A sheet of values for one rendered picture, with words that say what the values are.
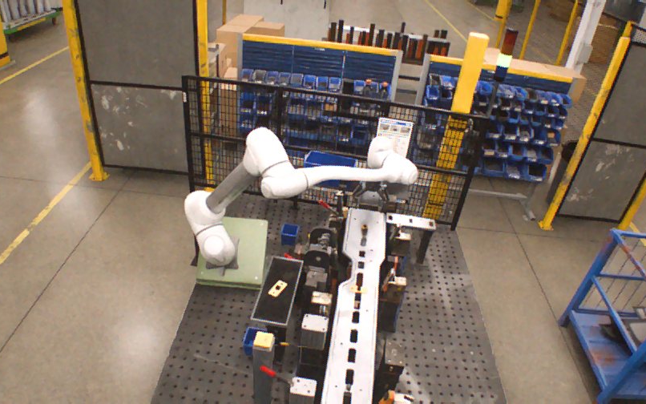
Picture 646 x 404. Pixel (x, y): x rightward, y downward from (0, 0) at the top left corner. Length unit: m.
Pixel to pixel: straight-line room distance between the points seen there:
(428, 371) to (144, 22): 3.37
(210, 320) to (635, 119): 4.02
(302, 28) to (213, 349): 7.17
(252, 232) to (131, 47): 2.28
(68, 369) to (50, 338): 0.32
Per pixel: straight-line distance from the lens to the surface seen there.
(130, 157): 4.64
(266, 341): 1.63
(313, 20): 8.59
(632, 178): 5.10
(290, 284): 1.82
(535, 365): 3.49
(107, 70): 4.34
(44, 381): 3.20
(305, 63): 4.08
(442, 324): 2.45
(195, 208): 2.24
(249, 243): 2.43
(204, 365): 2.14
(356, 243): 2.32
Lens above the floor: 2.46
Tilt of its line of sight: 34 degrees down
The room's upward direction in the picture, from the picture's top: 7 degrees clockwise
